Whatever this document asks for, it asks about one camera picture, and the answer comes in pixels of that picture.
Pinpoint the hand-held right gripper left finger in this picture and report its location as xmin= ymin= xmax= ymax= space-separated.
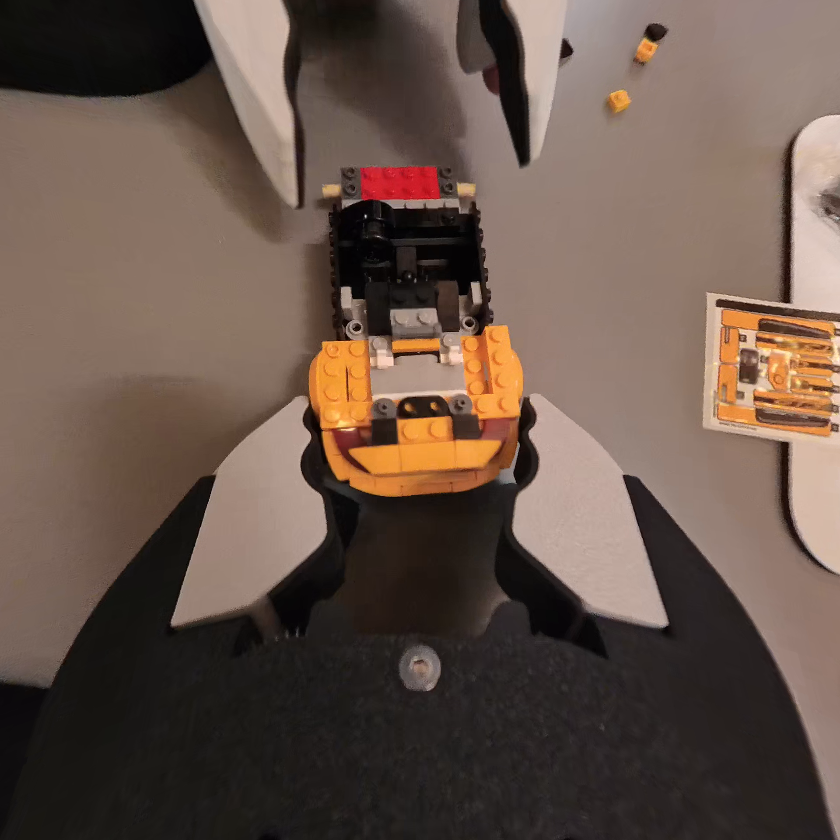
xmin=169 ymin=394 xmax=347 ymax=631

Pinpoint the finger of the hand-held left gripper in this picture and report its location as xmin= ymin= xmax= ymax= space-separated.
xmin=484 ymin=0 xmax=570 ymax=169
xmin=192 ymin=0 xmax=308 ymax=211

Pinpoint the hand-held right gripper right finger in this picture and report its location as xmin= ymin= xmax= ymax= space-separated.
xmin=500 ymin=392 xmax=672 ymax=630

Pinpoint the orange and black lego car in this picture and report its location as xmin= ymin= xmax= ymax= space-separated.
xmin=308 ymin=164 xmax=526 ymax=500

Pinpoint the orange lego sticker sheet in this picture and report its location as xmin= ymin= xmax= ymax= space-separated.
xmin=702 ymin=292 xmax=840 ymax=445

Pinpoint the white rounded board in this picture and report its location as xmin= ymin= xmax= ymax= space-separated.
xmin=784 ymin=115 xmax=840 ymax=577

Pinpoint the clear plastic parts bag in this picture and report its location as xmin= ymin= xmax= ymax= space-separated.
xmin=808 ymin=172 xmax=840 ymax=237

